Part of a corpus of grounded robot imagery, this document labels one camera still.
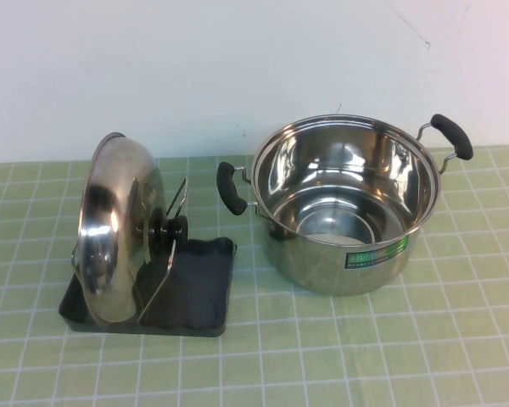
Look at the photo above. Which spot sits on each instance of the steel pot lid black knob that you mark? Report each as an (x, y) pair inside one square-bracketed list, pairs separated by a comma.
[(110, 212)]

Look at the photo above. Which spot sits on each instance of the green checkered tablecloth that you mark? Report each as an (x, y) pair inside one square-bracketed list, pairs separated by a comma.
[(365, 347)]

